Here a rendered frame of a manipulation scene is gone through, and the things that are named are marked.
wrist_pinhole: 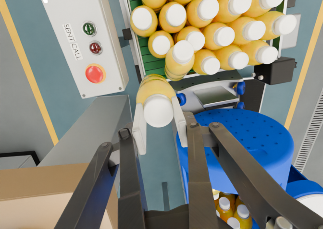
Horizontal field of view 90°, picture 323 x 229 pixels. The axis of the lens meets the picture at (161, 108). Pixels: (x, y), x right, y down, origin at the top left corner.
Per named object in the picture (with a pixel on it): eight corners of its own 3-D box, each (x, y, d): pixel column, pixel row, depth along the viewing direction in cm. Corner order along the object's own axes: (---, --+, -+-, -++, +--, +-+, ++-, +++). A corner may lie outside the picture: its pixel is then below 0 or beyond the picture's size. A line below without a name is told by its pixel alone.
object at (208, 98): (193, 97, 57) (204, 112, 46) (192, 90, 56) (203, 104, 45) (221, 91, 57) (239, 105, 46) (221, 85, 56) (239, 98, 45)
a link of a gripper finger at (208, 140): (190, 138, 14) (225, 132, 14) (180, 112, 18) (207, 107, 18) (192, 152, 14) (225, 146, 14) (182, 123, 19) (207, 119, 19)
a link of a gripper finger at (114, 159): (136, 162, 14) (103, 168, 14) (139, 131, 19) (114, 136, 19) (132, 149, 14) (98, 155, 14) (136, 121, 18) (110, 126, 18)
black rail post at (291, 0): (267, 13, 50) (286, 9, 43) (267, 1, 49) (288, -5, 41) (273, 11, 50) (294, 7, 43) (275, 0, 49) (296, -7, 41)
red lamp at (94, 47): (92, 54, 33) (90, 55, 32) (88, 43, 32) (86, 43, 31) (103, 52, 33) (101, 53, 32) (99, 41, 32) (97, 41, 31)
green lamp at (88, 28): (86, 36, 32) (83, 36, 31) (81, 23, 31) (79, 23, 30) (97, 34, 32) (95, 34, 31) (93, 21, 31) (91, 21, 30)
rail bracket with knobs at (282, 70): (245, 78, 58) (263, 87, 49) (246, 58, 55) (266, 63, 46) (272, 73, 58) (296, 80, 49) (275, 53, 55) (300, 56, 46)
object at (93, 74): (90, 83, 36) (88, 84, 35) (84, 66, 34) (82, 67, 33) (106, 80, 36) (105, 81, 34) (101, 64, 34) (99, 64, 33)
